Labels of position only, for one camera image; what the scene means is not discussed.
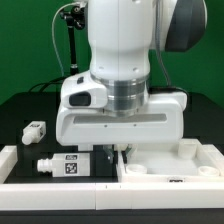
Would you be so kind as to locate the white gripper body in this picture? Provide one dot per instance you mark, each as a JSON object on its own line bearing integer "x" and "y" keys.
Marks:
{"x": 131, "y": 116}

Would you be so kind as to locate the white square tabletop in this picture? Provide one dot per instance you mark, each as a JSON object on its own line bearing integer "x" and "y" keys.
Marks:
{"x": 185, "y": 161}

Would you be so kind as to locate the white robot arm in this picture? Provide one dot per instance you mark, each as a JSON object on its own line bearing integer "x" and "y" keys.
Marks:
{"x": 121, "y": 33}

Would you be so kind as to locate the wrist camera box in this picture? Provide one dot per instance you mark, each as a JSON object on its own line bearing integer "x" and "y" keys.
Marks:
{"x": 81, "y": 91}

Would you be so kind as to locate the white front fence wall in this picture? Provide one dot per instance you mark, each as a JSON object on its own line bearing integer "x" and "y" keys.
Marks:
{"x": 110, "y": 196}

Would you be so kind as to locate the white fence wall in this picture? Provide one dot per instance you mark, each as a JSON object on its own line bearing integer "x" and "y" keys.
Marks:
{"x": 110, "y": 196}
{"x": 8, "y": 159}

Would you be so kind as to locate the white left fence wall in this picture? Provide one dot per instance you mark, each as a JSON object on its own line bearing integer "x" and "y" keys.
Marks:
{"x": 8, "y": 159}

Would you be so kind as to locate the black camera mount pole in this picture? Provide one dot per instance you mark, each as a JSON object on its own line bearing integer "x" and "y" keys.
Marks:
{"x": 75, "y": 20}

